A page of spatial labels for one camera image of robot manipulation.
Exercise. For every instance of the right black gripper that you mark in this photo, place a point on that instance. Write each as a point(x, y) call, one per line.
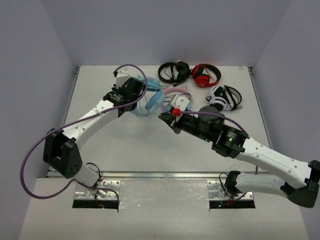
point(170, 119)

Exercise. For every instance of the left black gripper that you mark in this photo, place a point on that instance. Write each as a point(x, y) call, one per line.
point(136, 85)

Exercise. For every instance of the light blue headphones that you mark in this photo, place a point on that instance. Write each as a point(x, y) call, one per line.
point(152, 100)

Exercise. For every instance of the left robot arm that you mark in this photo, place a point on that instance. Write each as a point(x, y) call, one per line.
point(62, 148)

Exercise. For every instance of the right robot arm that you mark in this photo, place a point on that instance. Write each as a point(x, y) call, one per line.
point(295, 180)

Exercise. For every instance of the pink cat ear headphones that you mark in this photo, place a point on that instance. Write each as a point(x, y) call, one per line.
point(168, 94)

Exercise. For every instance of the red headphones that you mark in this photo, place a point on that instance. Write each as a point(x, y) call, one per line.
point(206, 75)

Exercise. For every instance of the white black striped headphones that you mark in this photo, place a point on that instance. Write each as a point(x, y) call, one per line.
point(224, 98)

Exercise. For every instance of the black headset with microphone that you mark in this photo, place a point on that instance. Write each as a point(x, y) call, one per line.
point(174, 73)

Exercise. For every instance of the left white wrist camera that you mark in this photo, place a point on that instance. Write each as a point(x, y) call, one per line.
point(121, 76)

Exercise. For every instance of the aluminium table rail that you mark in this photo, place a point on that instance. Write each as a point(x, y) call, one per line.
point(158, 175)

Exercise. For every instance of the right metal mounting bracket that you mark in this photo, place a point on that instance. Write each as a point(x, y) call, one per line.
point(216, 192)

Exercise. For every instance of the metal mounting bracket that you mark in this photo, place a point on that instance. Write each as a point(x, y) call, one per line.
point(216, 192)
point(106, 190)

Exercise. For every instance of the left metal mounting bracket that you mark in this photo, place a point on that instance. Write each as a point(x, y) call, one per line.
point(106, 190)

